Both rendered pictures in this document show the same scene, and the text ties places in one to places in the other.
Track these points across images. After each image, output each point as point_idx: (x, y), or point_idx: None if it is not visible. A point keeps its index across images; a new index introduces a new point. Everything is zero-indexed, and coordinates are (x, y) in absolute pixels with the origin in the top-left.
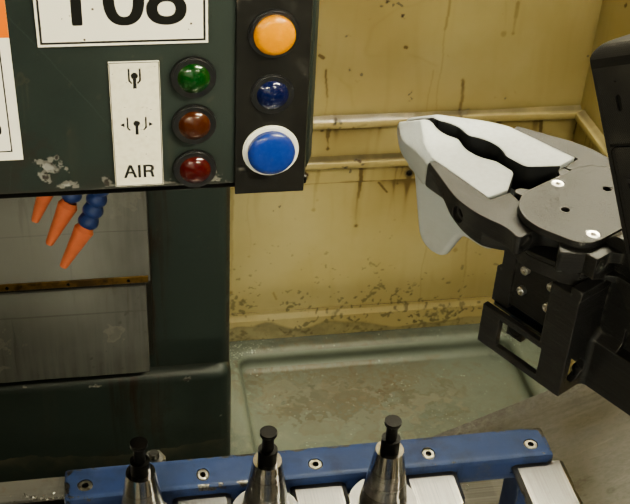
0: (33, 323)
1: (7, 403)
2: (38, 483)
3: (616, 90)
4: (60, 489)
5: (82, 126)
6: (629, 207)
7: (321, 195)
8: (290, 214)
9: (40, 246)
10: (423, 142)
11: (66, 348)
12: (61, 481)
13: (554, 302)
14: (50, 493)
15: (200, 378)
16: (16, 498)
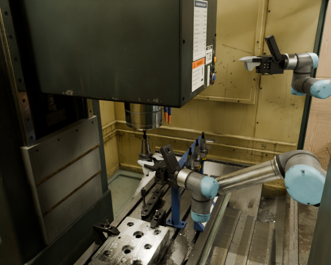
0: (84, 194)
1: (79, 223)
2: (116, 218)
3: (272, 40)
4: (122, 216)
5: (206, 77)
6: (275, 50)
7: None
8: None
9: (84, 171)
10: (248, 58)
11: (90, 197)
12: (120, 215)
13: (271, 64)
14: (121, 217)
15: (107, 193)
16: (117, 222)
